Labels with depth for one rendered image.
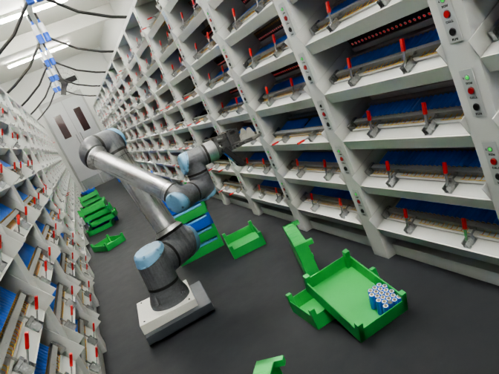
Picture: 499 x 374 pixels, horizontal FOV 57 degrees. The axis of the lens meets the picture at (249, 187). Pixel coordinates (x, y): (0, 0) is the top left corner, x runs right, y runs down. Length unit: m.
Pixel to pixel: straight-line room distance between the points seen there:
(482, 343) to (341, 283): 0.53
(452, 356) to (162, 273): 1.25
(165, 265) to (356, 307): 0.90
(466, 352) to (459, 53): 0.78
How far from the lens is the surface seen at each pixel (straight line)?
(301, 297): 1.85
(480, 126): 1.28
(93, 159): 2.14
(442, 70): 1.30
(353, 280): 1.74
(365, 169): 1.84
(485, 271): 1.64
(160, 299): 2.16
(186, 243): 2.22
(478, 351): 1.42
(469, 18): 1.21
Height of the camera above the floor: 0.89
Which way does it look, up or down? 13 degrees down
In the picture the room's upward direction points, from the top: 24 degrees counter-clockwise
